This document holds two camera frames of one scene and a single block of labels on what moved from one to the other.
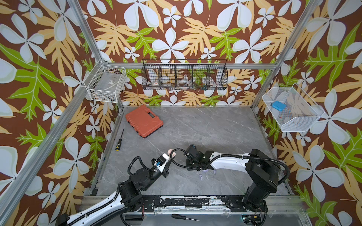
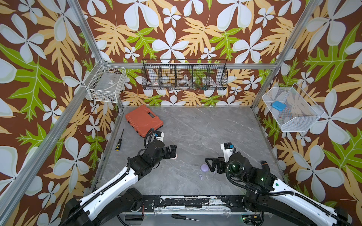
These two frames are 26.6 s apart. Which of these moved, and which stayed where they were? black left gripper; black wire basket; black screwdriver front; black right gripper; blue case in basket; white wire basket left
Moved: black right gripper; black left gripper
Stayed: black screwdriver front; blue case in basket; black wire basket; white wire basket left
